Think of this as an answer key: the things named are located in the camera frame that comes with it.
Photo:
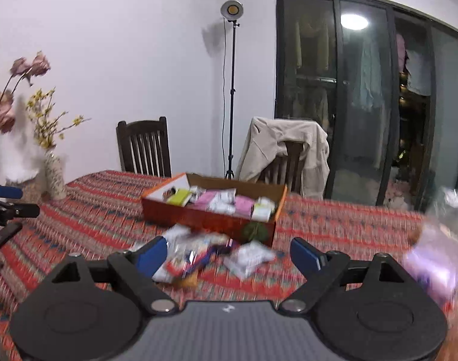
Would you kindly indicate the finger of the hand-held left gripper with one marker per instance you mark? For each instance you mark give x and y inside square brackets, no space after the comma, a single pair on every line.
[18,210]
[7,191]

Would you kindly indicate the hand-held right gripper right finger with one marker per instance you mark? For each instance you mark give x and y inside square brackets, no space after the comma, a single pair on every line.
[306,254]

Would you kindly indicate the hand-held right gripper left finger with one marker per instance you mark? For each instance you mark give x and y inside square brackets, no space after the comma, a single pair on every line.
[154,256]

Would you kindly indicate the pile of silver snack packets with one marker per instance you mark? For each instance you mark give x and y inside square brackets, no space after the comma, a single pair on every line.
[247,257]

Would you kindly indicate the orange cardboard box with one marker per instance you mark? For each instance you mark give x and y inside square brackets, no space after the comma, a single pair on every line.
[202,222]

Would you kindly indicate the heap of mixed sorted packets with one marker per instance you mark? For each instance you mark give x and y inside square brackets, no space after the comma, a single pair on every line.
[262,208]

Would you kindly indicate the green snack packet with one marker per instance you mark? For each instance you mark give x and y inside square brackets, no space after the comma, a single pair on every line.
[180,196]

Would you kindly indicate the pink snack packet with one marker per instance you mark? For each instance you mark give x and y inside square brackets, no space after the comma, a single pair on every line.
[244,206]
[210,199]

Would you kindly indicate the white fluffy flowers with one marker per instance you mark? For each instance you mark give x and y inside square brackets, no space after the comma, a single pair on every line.
[18,154]

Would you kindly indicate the patterned beige vase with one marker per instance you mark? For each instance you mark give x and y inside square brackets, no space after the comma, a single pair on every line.
[55,176]

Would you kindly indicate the pink flowers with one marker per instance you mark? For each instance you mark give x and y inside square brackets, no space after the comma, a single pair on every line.
[3,116]

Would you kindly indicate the yellow flower branches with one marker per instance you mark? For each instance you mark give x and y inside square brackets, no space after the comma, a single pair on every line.
[45,116]

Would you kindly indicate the dark wooden chair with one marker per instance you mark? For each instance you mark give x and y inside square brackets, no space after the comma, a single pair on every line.
[283,165]
[142,146]

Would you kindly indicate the beige jacket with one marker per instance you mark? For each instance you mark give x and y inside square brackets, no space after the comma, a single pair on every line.
[262,143]

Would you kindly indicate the purple tissue pack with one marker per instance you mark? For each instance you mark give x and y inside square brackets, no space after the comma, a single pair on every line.
[435,267]

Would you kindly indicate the clear plastic bag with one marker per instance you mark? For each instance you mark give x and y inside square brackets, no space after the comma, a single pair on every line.
[452,203]

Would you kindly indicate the glass sliding door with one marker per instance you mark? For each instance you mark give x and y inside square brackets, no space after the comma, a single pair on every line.
[364,101]

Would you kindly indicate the studio light on stand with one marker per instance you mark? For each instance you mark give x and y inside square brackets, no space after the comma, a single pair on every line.
[232,82]

